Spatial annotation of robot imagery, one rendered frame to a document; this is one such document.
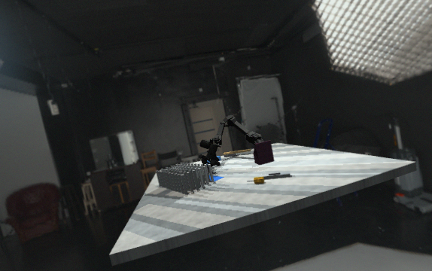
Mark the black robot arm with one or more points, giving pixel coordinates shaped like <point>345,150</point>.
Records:
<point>251,136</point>

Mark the yellow ribbed screwdriver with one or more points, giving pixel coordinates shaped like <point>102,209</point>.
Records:
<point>259,180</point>

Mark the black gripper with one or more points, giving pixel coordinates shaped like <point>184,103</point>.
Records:
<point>209,157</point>

